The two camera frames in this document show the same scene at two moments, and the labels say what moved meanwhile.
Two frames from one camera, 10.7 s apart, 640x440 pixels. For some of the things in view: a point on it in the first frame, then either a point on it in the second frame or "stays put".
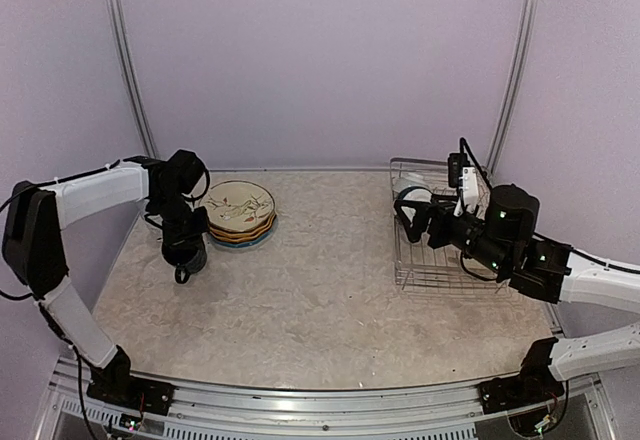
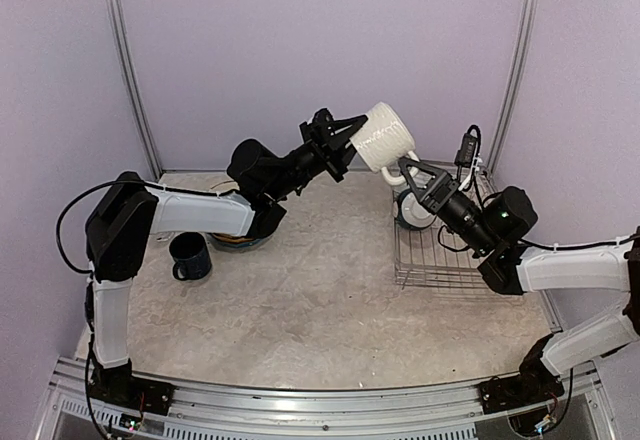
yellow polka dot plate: x=239 y=239 stays put
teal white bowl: x=414 y=193 stays put
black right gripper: x=442 y=213 -> x=440 y=180
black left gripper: x=169 y=237 -> x=329 y=146
